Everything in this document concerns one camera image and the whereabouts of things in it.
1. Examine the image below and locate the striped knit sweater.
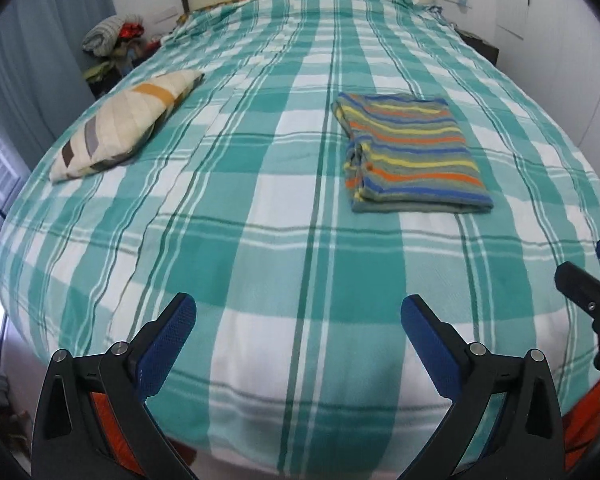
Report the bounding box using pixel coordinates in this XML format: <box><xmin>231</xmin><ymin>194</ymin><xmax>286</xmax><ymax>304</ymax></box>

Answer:
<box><xmin>332</xmin><ymin>92</ymin><xmax>493</xmax><ymax>214</ymax></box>

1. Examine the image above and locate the pile of clothes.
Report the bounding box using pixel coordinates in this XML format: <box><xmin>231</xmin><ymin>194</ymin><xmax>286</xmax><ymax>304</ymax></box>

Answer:
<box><xmin>81</xmin><ymin>14</ymin><xmax>161</xmax><ymax>99</ymax></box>

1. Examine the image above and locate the beige patchwork pillow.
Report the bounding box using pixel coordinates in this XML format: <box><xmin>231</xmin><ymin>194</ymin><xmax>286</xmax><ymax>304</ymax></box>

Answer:
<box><xmin>50</xmin><ymin>70</ymin><xmax>204</xmax><ymax>183</ymax></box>

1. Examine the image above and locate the orange red garment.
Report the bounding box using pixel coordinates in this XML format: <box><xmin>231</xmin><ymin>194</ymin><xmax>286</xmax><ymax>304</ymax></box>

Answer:
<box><xmin>91</xmin><ymin>380</ymin><xmax>600</xmax><ymax>477</ymax></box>

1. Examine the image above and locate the grey blue curtain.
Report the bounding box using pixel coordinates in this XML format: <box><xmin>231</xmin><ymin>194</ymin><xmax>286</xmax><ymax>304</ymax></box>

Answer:
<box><xmin>0</xmin><ymin>0</ymin><xmax>114</xmax><ymax>169</ymax></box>

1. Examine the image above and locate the teal plaid bedspread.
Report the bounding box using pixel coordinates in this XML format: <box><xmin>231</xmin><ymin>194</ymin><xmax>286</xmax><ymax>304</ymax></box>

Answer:
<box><xmin>0</xmin><ymin>0</ymin><xmax>600</xmax><ymax>479</ymax></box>

